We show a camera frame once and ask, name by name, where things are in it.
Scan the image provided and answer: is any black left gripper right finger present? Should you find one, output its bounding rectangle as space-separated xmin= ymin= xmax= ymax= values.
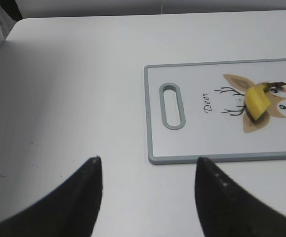
xmin=194 ymin=157 xmax=286 ymax=237

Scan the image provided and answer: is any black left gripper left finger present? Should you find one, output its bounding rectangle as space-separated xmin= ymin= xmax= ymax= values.
xmin=0 ymin=157 xmax=102 ymax=237

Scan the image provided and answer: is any yellow half banana with stem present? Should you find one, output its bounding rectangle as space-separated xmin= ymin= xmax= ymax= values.
xmin=245 ymin=82 xmax=286 ymax=121

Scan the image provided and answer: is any white grey-rimmed deer cutting board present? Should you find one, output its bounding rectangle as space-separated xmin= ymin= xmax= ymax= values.
xmin=144 ymin=58 xmax=286 ymax=164

